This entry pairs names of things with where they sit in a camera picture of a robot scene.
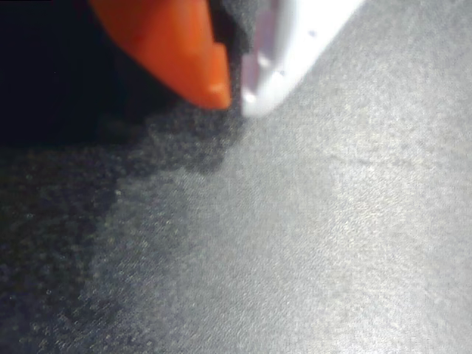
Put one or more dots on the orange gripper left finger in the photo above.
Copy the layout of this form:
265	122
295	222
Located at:
173	44

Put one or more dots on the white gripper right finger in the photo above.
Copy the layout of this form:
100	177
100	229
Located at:
284	55

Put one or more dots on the grey felt cloth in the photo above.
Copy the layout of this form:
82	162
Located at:
295	239

